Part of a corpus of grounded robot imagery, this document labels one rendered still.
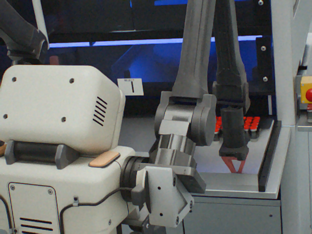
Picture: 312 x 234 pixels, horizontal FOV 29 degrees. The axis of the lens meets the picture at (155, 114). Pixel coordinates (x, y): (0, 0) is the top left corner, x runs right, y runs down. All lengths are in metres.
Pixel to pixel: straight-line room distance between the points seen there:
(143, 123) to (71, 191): 1.04
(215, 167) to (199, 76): 0.62
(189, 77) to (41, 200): 0.36
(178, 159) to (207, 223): 1.14
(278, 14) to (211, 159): 0.47
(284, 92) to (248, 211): 0.47
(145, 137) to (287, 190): 0.51
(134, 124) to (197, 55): 0.94
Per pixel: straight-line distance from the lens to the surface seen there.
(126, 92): 2.02
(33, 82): 1.11
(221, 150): 1.56
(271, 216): 2.12
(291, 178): 2.03
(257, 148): 1.81
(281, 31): 1.83
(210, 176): 1.64
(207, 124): 1.12
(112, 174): 1.06
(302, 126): 1.94
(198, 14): 1.17
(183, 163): 1.07
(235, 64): 1.45
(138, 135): 1.98
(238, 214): 2.14
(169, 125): 1.11
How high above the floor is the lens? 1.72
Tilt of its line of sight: 23 degrees down
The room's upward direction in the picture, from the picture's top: 8 degrees counter-clockwise
